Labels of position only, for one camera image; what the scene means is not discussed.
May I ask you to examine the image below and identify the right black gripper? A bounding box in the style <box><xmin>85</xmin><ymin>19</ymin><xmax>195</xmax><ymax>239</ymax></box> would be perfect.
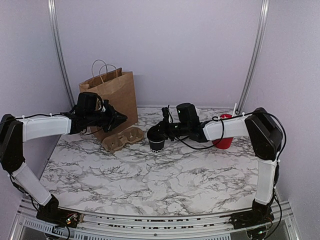
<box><xmin>149</xmin><ymin>118</ymin><xmax>190</xmax><ymax>142</ymax></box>

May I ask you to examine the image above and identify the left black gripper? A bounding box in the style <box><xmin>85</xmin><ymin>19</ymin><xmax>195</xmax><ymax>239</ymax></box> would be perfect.
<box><xmin>85</xmin><ymin>104</ymin><xmax>127</xmax><ymax>133</ymax></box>

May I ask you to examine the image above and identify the black plastic cup lid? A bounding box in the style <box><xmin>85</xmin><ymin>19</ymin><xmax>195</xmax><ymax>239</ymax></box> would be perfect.
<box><xmin>147</xmin><ymin>134</ymin><xmax>166</xmax><ymax>144</ymax></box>

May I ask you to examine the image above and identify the black paper coffee cup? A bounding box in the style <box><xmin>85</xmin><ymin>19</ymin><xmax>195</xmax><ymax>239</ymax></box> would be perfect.
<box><xmin>147</xmin><ymin>129</ymin><xmax>166</xmax><ymax>153</ymax></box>

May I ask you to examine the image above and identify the cardboard cup carrier tray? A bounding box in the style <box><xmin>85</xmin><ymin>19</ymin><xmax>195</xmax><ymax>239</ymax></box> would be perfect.
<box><xmin>102</xmin><ymin>126</ymin><xmax>144</xmax><ymax>154</ymax></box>

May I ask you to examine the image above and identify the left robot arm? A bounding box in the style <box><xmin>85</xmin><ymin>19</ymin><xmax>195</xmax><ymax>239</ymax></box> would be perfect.
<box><xmin>0</xmin><ymin>105</ymin><xmax>127</xmax><ymax>228</ymax></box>

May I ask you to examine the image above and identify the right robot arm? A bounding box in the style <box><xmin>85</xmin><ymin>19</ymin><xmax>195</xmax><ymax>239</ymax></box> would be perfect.
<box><xmin>147</xmin><ymin>103</ymin><xmax>286</xmax><ymax>229</ymax></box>

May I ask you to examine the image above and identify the brown paper bag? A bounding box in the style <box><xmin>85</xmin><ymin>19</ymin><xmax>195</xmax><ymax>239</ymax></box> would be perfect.
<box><xmin>79</xmin><ymin>63</ymin><xmax>138</xmax><ymax>141</ymax></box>

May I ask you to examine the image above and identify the red cylindrical holder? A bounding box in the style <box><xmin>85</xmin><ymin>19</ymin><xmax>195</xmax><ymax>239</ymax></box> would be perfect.
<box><xmin>212</xmin><ymin>113</ymin><xmax>234</xmax><ymax>150</ymax></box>

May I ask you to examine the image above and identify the white straw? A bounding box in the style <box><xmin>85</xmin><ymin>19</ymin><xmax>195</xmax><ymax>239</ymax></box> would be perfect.
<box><xmin>232</xmin><ymin>103</ymin><xmax>238</xmax><ymax>117</ymax></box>

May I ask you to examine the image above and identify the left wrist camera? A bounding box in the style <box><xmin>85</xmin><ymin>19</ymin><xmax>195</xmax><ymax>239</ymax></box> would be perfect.
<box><xmin>75</xmin><ymin>92</ymin><xmax>108</xmax><ymax>117</ymax></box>

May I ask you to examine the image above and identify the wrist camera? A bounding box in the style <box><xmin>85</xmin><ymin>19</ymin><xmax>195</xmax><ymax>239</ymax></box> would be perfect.
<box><xmin>161</xmin><ymin>102</ymin><xmax>200</xmax><ymax>127</ymax></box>
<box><xmin>75</xmin><ymin>92</ymin><xmax>108</xmax><ymax>117</ymax></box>

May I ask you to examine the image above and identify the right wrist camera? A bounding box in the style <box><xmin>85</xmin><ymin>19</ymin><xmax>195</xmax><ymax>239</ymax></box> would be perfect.
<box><xmin>161</xmin><ymin>102</ymin><xmax>200</xmax><ymax>127</ymax></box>

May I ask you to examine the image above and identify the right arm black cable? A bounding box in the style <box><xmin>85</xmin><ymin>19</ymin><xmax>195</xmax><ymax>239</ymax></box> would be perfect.
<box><xmin>161</xmin><ymin>104</ymin><xmax>287</xmax><ymax>221</ymax></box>

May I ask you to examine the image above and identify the left aluminium frame post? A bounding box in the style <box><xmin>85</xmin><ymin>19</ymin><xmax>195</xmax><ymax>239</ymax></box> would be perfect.
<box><xmin>47</xmin><ymin>0</ymin><xmax>75</xmax><ymax>108</ymax></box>

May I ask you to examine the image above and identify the aluminium frame post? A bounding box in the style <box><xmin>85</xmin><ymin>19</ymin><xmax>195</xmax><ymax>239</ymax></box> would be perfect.
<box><xmin>47</xmin><ymin>0</ymin><xmax>75</xmax><ymax>108</ymax></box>
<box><xmin>236</xmin><ymin>0</ymin><xmax>270</xmax><ymax>113</ymax></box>

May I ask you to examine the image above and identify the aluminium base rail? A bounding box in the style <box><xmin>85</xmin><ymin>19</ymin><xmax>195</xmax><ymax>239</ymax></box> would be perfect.
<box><xmin>9</xmin><ymin>199</ymin><xmax>302</xmax><ymax>240</ymax></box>

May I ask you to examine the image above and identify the right aluminium frame post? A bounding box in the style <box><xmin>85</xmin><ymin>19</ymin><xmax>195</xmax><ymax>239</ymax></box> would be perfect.
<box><xmin>236</xmin><ymin>0</ymin><xmax>270</xmax><ymax>113</ymax></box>

